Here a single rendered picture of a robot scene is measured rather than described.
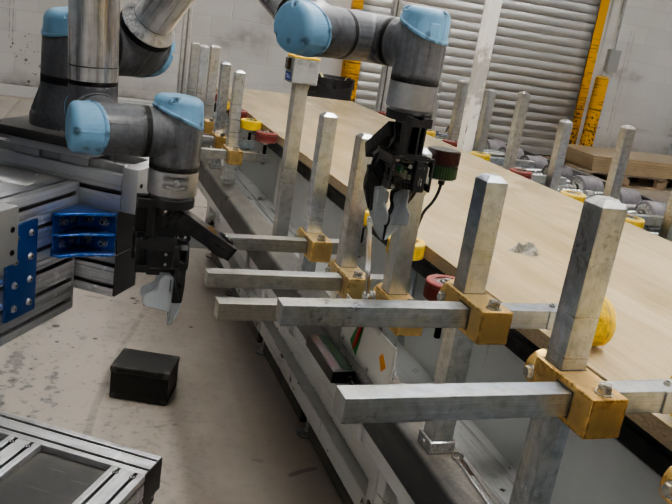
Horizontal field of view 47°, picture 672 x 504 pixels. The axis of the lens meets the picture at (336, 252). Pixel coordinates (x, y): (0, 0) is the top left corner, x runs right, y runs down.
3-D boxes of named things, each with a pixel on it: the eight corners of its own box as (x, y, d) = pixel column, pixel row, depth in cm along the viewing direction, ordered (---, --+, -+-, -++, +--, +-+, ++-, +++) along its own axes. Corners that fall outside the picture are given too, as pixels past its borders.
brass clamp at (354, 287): (342, 302, 158) (346, 278, 156) (322, 278, 170) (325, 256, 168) (370, 302, 160) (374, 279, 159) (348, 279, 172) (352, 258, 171)
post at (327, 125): (296, 307, 191) (324, 112, 178) (292, 302, 194) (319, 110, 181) (309, 308, 192) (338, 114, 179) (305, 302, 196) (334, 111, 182)
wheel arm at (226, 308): (216, 325, 127) (219, 301, 126) (213, 317, 130) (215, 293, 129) (453, 328, 142) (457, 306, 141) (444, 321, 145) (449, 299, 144)
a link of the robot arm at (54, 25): (27, 69, 154) (29, -2, 150) (87, 72, 164) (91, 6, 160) (60, 79, 147) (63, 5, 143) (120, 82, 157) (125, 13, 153)
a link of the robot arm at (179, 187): (195, 165, 123) (203, 177, 116) (192, 193, 124) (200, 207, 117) (146, 161, 121) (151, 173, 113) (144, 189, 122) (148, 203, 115)
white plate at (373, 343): (384, 401, 137) (394, 349, 134) (337, 339, 160) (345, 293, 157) (387, 401, 137) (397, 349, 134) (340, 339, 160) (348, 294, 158)
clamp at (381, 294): (395, 336, 135) (400, 309, 133) (367, 306, 147) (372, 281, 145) (424, 336, 137) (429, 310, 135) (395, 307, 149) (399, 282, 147)
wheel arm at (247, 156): (144, 155, 263) (145, 142, 262) (143, 153, 266) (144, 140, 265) (269, 165, 278) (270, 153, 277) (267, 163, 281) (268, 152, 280)
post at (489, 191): (426, 471, 123) (488, 176, 110) (417, 459, 127) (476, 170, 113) (445, 470, 125) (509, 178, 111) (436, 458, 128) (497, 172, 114)
